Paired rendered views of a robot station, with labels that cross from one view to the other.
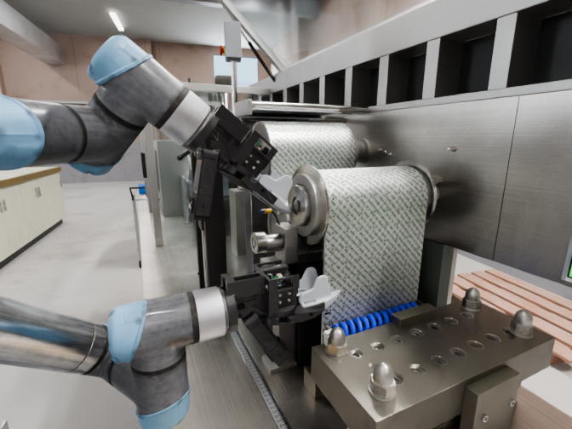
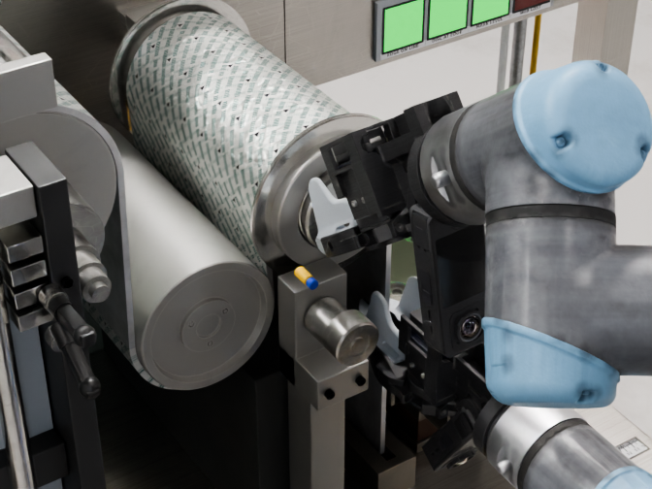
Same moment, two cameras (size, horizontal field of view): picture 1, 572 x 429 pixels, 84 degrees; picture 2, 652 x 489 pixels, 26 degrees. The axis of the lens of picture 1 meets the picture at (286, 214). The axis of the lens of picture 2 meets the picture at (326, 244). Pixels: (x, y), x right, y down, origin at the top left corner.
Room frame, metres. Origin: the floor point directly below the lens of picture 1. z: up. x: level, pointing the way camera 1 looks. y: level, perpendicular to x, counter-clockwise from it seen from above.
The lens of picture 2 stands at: (0.70, 0.89, 1.88)
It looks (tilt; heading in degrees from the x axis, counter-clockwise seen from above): 36 degrees down; 262
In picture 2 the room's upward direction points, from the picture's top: straight up
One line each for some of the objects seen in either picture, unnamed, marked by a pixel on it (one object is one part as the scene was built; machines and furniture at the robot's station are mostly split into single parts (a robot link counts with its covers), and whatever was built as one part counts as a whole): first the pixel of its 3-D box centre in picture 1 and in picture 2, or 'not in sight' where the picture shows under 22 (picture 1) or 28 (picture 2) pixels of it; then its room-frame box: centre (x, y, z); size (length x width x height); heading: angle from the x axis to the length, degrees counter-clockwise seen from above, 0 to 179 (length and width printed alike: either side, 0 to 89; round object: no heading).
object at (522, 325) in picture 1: (523, 321); not in sight; (0.50, -0.42, 1.05); 0.04 x 0.04 x 0.04
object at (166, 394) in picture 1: (155, 380); not in sight; (0.41, 0.20, 1.01); 0.11 x 0.08 x 0.11; 57
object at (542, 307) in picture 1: (520, 308); not in sight; (2.27, -1.87, 0.05); 1.21 x 0.83 x 0.11; 14
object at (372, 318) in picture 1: (379, 320); not in sight; (0.55, -0.18, 1.03); 0.21 x 0.04 x 0.03; 115
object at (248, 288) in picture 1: (260, 296); (472, 375); (0.47, 0.04, 1.12); 0.12 x 0.08 x 0.09; 115
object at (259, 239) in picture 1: (259, 242); (351, 338); (0.57, 0.05, 1.18); 0.04 x 0.02 x 0.04; 25
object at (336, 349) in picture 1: (337, 340); not in sight; (0.45, -0.08, 1.05); 0.04 x 0.04 x 0.04
